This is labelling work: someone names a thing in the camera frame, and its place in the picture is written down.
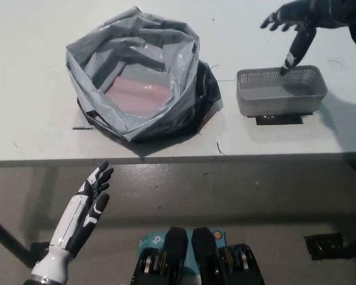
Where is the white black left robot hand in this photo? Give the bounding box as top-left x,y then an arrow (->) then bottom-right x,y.
48,161 -> 115,259

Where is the grey black plastic bag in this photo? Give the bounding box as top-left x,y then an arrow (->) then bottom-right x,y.
65,16 -> 223,144

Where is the grey perforated rectangular basket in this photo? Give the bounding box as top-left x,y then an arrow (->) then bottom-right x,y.
236,65 -> 329,117

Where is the teal printed box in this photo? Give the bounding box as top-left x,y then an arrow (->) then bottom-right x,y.
137,227 -> 227,285

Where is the black ribbed robot body block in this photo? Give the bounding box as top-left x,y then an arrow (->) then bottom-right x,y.
191,227 -> 266,285
130,227 -> 188,285

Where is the pink foam packet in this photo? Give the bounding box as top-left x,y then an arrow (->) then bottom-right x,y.
105,75 -> 172,115

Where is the black tape patch on table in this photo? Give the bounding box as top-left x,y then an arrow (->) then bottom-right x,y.
249,111 -> 315,126

